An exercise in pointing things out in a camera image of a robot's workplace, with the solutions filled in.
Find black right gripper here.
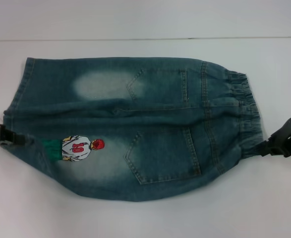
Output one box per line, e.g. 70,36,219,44
257,116,291,158

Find blue denim shorts with print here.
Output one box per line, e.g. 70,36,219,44
3,57,265,200

